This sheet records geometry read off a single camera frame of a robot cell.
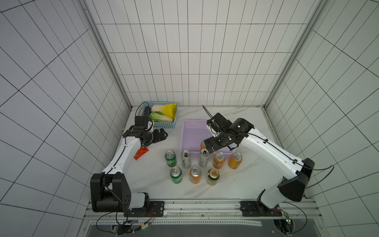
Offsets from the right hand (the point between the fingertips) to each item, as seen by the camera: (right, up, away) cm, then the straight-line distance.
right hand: (209, 145), depth 74 cm
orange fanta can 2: (+15, -9, +5) cm, 19 cm away
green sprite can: (-21, -8, +7) cm, 24 cm away
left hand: (-28, +1, +11) cm, 30 cm away
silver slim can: (-2, -7, +4) cm, 9 cm away
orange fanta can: (+6, -9, +5) cm, 12 cm away
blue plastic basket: (-33, +10, +27) cm, 43 cm away
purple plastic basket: (-8, +3, +31) cm, 32 cm away
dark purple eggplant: (-43, +20, +38) cm, 61 cm away
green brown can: (+2, -16, 0) cm, 16 cm away
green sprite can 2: (-17, -15, 0) cm, 23 cm away
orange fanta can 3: (-7, -15, 0) cm, 16 cm away
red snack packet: (-42, -8, +20) cm, 47 cm away
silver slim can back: (-12, -7, +3) cm, 14 cm away
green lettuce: (-32, +15, +29) cm, 46 cm away
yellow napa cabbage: (-26, +20, +32) cm, 46 cm away
